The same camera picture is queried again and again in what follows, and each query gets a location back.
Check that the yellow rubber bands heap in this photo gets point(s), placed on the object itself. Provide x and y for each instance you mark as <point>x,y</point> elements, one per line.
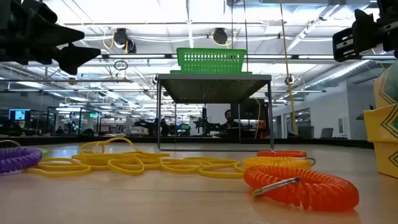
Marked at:
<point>130,161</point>

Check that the green plastic mesh basket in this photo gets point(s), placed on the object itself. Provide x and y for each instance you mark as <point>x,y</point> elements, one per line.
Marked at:
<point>211,60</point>

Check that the grey perforated metal shelf riser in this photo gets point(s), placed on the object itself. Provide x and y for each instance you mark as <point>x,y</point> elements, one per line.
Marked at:
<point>214,87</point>

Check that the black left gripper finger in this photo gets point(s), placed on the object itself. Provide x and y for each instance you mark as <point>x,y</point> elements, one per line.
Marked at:
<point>49,31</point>
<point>77,57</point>

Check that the person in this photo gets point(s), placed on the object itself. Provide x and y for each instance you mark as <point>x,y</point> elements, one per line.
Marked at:
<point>229,118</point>

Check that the lit blue screen monitor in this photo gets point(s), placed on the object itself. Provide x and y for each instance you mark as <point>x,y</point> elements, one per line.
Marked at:
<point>19,114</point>

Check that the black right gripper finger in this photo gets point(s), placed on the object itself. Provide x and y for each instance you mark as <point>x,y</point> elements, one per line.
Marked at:
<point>367,31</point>
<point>388,7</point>

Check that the yellow crayon box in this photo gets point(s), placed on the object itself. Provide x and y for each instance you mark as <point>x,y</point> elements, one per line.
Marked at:
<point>385,149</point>

